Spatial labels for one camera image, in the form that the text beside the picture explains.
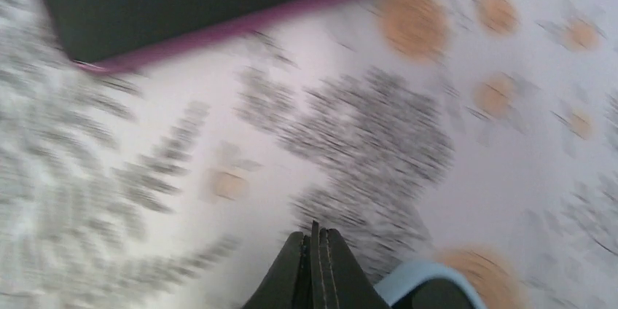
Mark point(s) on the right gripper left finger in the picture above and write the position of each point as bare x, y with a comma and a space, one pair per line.
287, 284

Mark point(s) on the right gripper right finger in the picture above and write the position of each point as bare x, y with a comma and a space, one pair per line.
337, 279

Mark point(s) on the floral patterned table mat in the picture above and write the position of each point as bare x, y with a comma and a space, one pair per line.
481, 134

